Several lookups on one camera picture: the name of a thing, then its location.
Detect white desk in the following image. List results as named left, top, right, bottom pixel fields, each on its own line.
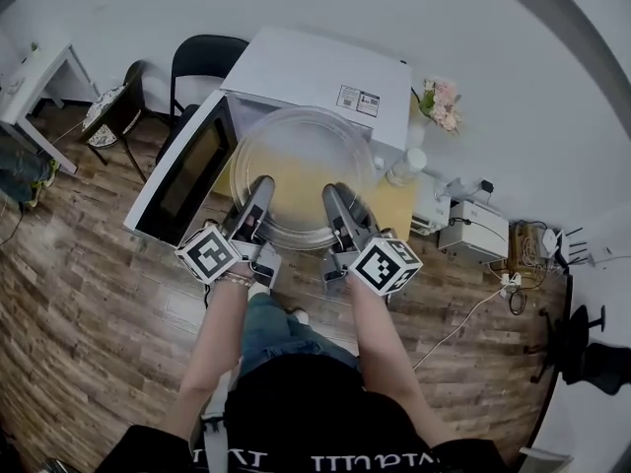
left=0, top=41, right=96, bottom=176

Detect coiled black cable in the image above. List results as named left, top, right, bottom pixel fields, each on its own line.
left=507, top=286, right=528, bottom=318

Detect floral patterned seat cushion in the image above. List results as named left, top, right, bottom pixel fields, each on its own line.
left=81, top=86, right=143, bottom=148

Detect person's black shirt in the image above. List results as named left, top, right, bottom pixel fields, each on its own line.
left=96, top=352, right=512, bottom=473

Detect white charger plug strip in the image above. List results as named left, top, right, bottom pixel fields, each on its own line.
left=496, top=271, right=524, bottom=299

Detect white microwave oven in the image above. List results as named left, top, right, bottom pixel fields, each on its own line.
left=122, top=26, right=414, bottom=246

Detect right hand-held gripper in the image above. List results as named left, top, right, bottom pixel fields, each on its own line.
left=320, top=181, right=425, bottom=298

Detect grey shoulder strap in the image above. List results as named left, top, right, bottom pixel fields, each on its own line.
left=198, top=357, right=244, bottom=473

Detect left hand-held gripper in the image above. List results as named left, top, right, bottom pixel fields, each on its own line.
left=175, top=174, right=284, bottom=291

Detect dark wooden chair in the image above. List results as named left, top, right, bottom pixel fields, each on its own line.
left=77, top=59, right=173, bottom=185

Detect person's right forearm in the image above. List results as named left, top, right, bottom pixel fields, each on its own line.
left=347, top=276, right=449, bottom=455

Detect round glass turntable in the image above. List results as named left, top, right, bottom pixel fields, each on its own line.
left=228, top=105, right=379, bottom=252

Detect white vase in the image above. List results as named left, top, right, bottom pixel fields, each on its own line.
left=406, top=110, right=432, bottom=150

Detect long white power cable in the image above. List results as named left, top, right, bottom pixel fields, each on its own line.
left=411, top=288, right=508, bottom=372

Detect white storage box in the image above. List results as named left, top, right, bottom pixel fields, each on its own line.
left=517, top=444, right=577, bottom=473

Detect clear jar white lid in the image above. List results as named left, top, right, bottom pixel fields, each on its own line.
left=386, top=146, right=429, bottom=188

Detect yellow wooden table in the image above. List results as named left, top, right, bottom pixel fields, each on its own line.
left=211, top=153, right=421, bottom=239

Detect pink flower bouquet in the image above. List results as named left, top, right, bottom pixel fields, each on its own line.
left=418, top=77, right=464, bottom=136

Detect white printer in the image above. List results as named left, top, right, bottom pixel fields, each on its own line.
left=437, top=199, right=511, bottom=266

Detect cardboard box of cables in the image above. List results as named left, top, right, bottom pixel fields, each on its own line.
left=507, top=221, right=544, bottom=279

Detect black office chair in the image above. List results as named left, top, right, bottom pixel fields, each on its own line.
left=524, top=304, right=631, bottom=397

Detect black folding chair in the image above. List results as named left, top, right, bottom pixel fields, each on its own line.
left=155, top=34, right=251, bottom=167

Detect person's left forearm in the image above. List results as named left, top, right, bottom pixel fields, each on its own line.
left=167, top=278, right=255, bottom=443

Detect white router black antennas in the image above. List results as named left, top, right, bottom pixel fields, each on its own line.
left=551, top=224, right=594, bottom=269

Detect beaded bracelet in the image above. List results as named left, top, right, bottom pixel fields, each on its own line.
left=214, top=270, right=257, bottom=290

